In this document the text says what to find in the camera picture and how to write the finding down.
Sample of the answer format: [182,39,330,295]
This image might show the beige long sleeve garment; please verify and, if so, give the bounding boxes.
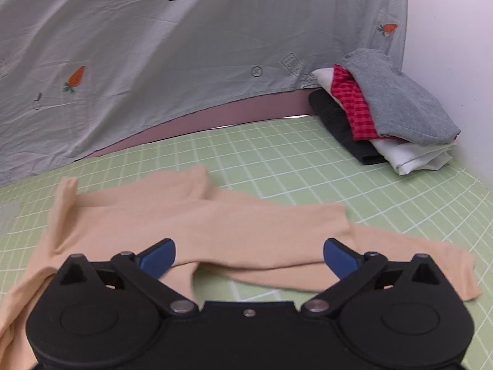
[1,165,481,369]

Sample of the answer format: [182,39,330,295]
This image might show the folded black garment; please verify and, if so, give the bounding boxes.
[308,88,387,165]

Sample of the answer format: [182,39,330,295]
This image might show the grey carrot print sheet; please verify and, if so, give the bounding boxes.
[1,0,407,185]

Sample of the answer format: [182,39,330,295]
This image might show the green grid cutting mat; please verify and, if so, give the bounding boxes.
[1,116,492,369]

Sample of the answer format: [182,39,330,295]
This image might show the folded grey garment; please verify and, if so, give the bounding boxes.
[342,48,460,145]

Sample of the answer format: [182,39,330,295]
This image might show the folded white garment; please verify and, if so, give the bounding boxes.
[312,66,456,175]

